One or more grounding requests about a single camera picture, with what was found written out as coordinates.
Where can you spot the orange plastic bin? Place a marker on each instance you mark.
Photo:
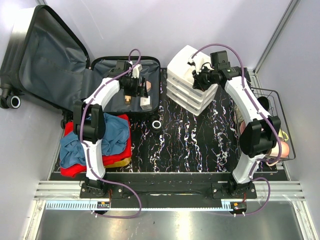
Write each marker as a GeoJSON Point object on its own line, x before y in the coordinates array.
{"type": "Point", "coordinates": [117, 164]}

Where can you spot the white square box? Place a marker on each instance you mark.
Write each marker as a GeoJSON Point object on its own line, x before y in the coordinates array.
{"type": "Point", "coordinates": [146, 103]}

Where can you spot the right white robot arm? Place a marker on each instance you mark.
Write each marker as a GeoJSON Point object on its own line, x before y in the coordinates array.
{"type": "Point", "coordinates": [227, 76]}

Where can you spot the white compartment organizer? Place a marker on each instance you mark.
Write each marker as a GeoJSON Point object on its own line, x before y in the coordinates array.
{"type": "Point", "coordinates": [180, 81]}

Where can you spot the blue cloth garment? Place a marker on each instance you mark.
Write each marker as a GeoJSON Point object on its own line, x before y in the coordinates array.
{"type": "Point", "coordinates": [115, 135]}

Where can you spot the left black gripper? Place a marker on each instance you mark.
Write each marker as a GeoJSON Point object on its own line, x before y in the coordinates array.
{"type": "Point", "coordinates": [141, 90]}

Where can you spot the red garment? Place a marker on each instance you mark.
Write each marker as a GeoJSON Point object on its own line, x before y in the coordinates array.
{"type": "Point", "coordinates": [117, 157]}

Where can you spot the white tube brown cap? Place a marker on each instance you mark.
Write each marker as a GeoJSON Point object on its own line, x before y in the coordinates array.
{"type": "Point", "coordinates": [127, 99]}

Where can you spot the yellow green mug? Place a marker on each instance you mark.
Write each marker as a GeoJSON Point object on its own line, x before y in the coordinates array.
{"type": "Point", "coordinates": [283, 135]}

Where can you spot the black wire basket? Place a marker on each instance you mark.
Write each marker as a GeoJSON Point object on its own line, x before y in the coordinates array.
{"type": "Point", "coordinates": [261, 127]}

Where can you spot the peach pink cup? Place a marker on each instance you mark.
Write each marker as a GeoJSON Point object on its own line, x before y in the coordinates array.
{"type": "Point", "coordinates": [274, 152]}

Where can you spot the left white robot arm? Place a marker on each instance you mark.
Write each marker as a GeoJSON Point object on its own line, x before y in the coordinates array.
{"type": "Point", "coordinates": [88, 117]}

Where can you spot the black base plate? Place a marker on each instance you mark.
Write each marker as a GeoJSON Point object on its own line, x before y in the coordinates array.
{"type": "Point", "coordinates": [167, 190]}

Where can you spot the black bowl in basket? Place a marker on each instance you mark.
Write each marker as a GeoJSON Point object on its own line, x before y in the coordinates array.
{"type": "Point", "coordinates": [264, 102]}

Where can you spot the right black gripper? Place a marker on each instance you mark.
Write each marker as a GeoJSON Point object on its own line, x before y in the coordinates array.
{"type": "Point", "coordinates": [198, 82]}

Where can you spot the white black space suitcase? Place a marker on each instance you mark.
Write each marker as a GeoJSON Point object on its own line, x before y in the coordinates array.
{"type": "Point", "coordinates": [46, 60]}

